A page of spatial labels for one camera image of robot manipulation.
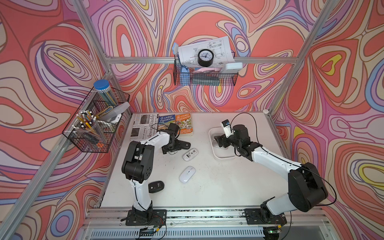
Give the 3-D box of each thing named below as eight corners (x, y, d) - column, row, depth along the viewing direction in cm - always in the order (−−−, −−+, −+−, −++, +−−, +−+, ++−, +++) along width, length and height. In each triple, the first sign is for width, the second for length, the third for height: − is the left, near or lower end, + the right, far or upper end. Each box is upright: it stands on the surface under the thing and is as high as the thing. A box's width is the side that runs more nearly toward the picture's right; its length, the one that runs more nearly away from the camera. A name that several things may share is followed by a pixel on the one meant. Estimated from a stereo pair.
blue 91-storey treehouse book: (159, 130, 112) (158, 127, 109) (159, 119, 119) (158, 115, 117) (176, 128, 113) (175, 125, 110) (175, 117, 120) (174, 114, 118)
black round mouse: (150, 194, 83) (148, 192, 80) (149, 185, 86) (147, 183, 83) (165, 189, 85) (164, 187, 82) (163, 181, 88) (162, 178, 85)
